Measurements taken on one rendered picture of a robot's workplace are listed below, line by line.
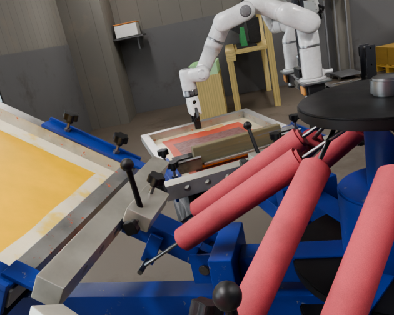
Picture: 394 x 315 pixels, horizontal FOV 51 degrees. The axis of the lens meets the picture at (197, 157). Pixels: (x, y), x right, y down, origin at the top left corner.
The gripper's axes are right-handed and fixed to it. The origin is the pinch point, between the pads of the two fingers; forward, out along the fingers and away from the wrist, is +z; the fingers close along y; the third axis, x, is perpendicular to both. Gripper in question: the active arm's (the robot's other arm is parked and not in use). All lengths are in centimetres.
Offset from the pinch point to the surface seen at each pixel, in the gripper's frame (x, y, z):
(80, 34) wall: 34, 588, -51
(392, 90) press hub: 1, -144, -37
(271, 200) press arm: 2, -90, 6
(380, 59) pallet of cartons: -481, 459, 96
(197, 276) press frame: 37, -127, -2
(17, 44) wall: 120, 403, -55
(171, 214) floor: 9, 120, 105
